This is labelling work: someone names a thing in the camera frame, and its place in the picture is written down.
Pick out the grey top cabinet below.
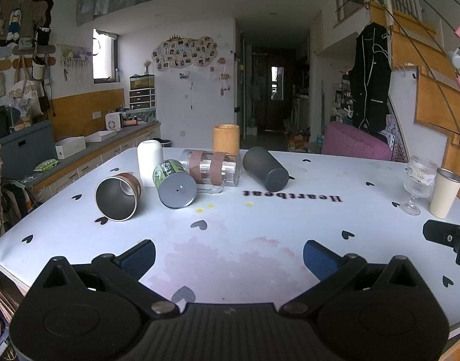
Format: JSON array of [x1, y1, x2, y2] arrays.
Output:
[[21, 121, 162, 205]]

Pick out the wooden cup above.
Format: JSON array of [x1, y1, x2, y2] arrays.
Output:
[[213, 124, 240, 156]]

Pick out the white heart print tablecloth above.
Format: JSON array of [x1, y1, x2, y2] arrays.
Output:
[[0, 147, 460, 337]]

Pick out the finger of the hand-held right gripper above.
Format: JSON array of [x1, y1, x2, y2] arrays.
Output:
[[422, 220, 460, 266]]

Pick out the colourful cardboard box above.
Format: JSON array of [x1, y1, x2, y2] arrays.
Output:
[[287, 130, 312, 153]]

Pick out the flat white box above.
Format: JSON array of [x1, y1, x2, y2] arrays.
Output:
[[84, 130, 118, 143]]

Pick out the small white appliance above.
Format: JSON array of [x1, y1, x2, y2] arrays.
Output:
[[105, 112, 124, 131]]

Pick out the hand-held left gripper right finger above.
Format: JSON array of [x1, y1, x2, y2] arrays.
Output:
[[279, 239, 422, 316]]

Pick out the white drawer organizer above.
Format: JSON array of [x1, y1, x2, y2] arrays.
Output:
[[129, 88, 156, 110]]

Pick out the cloud shaped photo board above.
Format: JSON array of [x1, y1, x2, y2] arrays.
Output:
[[151, 35, 219, 72]]

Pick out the clear glass goblet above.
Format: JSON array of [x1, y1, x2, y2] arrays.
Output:
[[400, 155, 438, 216]]

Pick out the white cup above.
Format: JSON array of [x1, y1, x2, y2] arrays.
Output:
[[137, 140, 164, 188]]

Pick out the green printed steel cup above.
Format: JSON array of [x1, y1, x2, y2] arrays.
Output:
[[152, 159, 198, 209]]

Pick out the framed wall decor with doll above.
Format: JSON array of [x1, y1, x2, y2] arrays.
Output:
[[0, 0, 54, 48]]

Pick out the black hanging coat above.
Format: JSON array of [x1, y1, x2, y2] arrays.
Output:
[[348, 22, 393, 134]]

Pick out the grey storage box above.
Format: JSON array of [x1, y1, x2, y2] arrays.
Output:
[[0, 119, 55, 180]]

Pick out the washing machine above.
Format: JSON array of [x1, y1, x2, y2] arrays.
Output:
[[291, 96, 310, 130]]

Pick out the wooden staircase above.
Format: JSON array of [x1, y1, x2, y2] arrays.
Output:
[[369, 0, 460, 207]]

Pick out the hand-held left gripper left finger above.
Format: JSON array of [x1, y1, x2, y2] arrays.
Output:
[[38, 239, 180, 316]]

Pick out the small fish tank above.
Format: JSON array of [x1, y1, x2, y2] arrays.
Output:
[[129, 74, 155, 90]]

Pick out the cream steel cup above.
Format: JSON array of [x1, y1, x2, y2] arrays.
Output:
[[429, 168, 460, 219]]

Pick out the clear cup with brown bands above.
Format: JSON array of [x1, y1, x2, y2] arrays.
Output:
[[179, 149, 241, 195]]

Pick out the black cup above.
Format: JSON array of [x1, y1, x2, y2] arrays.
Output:
[[242, 146, 290, 193]]

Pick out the steel cup with brown sleeve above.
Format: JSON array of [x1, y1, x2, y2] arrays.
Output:
[[95, 172, 142, 222]]

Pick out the pink armchair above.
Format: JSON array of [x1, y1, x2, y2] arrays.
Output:
[[321, 121, 393, 162]]

